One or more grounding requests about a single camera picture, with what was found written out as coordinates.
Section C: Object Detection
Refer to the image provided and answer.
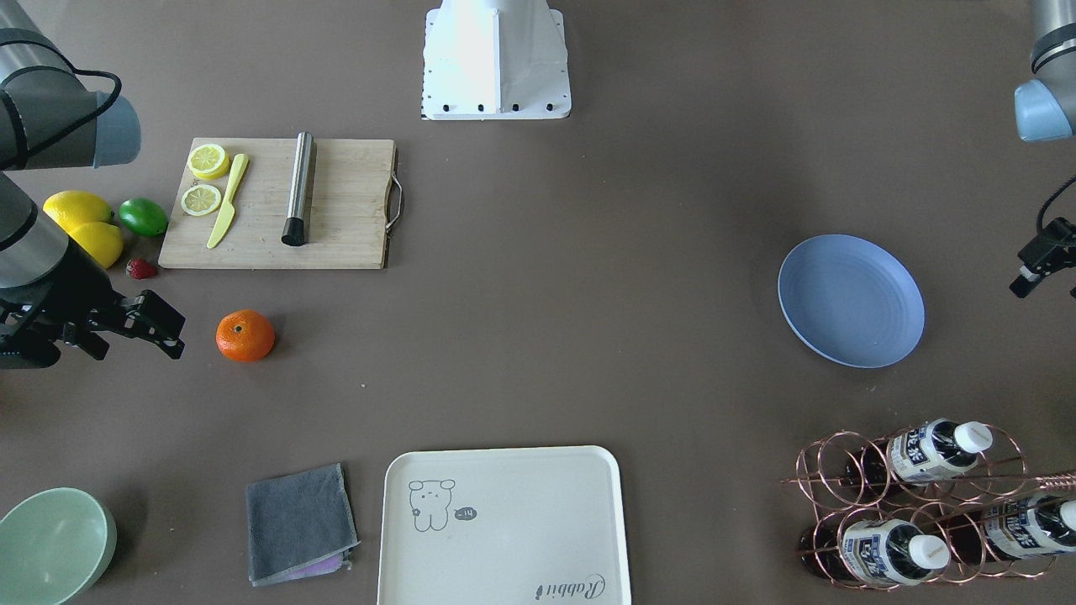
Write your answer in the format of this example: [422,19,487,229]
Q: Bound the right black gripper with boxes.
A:
[3,248,186,360]

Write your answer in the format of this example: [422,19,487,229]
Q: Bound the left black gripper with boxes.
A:
[1010,217,1075,299]

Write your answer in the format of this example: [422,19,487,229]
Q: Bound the orange fruit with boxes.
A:
[215,309,277,361]

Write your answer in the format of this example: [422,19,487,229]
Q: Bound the blue plate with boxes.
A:
[777,234,926,369]

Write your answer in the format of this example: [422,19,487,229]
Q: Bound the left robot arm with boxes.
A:
[1010,1,1075,298]

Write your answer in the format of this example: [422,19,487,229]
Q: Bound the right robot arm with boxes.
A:
[1,1,185,369]

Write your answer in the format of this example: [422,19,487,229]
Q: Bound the red strawberry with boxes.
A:
[124,258,159,280]

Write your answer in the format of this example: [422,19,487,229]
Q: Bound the yellow lemon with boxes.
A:
[68,221,124,269]
[42,189,113,234]

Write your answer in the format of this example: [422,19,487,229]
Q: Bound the green lime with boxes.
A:
[118,197,169,237]

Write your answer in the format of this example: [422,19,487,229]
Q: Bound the lemon slice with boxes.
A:
[178,184,223,217]
[186,143,231,181]

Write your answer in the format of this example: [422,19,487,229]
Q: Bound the yellow plastic knife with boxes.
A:
[206,153,250,249]

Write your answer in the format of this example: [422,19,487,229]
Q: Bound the steel knife sharpener rod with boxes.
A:
[281,131,318,247]

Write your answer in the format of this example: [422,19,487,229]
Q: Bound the dark bottle white cap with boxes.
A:
[843,418,994,495]

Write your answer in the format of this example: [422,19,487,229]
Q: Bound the wooden cutting board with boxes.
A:
[158,137,397,271]

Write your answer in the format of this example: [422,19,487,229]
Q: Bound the mint green bowl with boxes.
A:
[1,487,118,604]

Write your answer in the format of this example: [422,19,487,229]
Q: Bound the grey folded cloth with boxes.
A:
[245,463,360,588]

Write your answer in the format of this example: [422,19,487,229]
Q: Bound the cream serving tray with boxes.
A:
[377,445,633,604]

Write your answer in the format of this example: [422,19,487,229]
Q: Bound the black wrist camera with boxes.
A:
[1,332,61,369]

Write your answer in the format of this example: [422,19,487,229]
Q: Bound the copper wire bottle rack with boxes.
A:
[791,430,1073,590]

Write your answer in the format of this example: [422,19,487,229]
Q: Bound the white camera pillar base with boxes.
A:
[420,1,572,119]

